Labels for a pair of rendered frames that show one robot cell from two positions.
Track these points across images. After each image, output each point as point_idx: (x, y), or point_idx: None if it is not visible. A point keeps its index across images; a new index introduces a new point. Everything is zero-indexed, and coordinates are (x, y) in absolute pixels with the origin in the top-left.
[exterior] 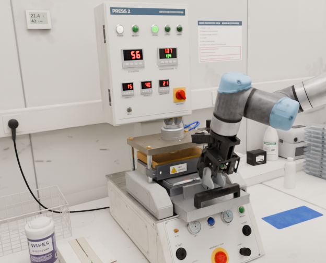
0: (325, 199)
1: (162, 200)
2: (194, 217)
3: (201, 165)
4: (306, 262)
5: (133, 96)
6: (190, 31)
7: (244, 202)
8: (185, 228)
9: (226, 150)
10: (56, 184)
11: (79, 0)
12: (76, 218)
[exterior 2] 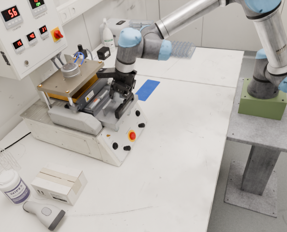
0: (155, 70)
1: (94, 122)
2: (118, 124)
3: (112, 92)
4: (169, 115)
5: (25, 50)
6: None
7: (136, 100)
8: (111, 131)
9: (131, 80)
10: None
11: None
12: (10, 153)
